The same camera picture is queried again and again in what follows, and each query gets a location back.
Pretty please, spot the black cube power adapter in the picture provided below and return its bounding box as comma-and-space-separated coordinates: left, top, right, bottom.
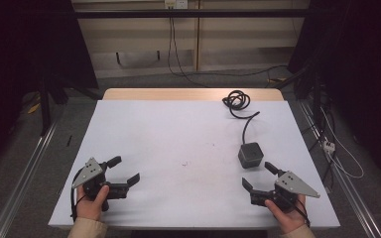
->
237, 142, 265, 170

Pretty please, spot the black floor cable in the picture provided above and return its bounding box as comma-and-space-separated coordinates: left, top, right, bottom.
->
306, 112, 337, 193

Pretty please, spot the white wall socket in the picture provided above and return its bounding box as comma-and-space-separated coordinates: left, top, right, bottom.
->
164, 0, 189, 10

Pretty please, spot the person's left hand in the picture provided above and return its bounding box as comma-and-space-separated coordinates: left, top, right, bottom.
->
75, 183, 111, 222

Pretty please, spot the black adapter cable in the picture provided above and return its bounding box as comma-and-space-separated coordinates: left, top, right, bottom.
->
221, 89, 261, 145

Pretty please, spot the black curtain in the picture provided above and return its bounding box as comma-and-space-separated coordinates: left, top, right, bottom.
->
287, 0, 381, 189
0, 0, 99, 179

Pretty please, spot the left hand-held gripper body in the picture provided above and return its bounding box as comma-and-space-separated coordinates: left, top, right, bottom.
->
71, 157, 130, 212

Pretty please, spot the white power strip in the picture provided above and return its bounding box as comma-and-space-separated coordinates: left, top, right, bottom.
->
321, 138, 337, 155

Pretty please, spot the wooden vertical wall strip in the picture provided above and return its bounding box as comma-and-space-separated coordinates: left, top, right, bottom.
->
193, 0, 201, 72

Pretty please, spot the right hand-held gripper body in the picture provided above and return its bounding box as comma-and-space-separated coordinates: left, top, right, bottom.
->
249, 169, 321, 213

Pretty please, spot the black wall cable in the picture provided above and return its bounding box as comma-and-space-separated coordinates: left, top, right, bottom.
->
167, 8, 289, 79
171, 16, 210, 88

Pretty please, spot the yellow floor tape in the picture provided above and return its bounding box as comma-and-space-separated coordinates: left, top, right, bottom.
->
27, 102, 43, 115

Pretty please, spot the right hand-held gripper black cable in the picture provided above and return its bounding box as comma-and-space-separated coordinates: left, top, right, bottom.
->
286, 194, 312, 228

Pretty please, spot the aluminium floor rail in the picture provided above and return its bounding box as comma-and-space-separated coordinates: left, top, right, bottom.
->
0, 118, 59, 238
297, 98, 381, 238

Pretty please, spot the white table cover sheet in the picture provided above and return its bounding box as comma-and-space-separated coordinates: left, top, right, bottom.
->
48, 99, 341, 231

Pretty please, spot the left hand-held gripper black cable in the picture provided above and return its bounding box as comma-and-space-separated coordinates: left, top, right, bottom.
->
69, 168, 87, 222

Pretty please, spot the hand-held gripper black cable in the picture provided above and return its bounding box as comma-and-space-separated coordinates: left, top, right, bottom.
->
69, 168, 87, 222
286, 194, 312, 228

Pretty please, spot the person's right hand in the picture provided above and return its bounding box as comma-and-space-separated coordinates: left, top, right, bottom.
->
264, 193, 311, 235

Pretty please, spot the black horizontal frame bar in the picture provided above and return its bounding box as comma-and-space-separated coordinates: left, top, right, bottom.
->
73, 9, 312, 19

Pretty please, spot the white floor cable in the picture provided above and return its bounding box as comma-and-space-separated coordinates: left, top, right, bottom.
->
320, 107, 365, 179

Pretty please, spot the black metal stand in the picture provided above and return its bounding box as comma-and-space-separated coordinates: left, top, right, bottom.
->
36, 62, 53, 137
274, 62, 325, 133

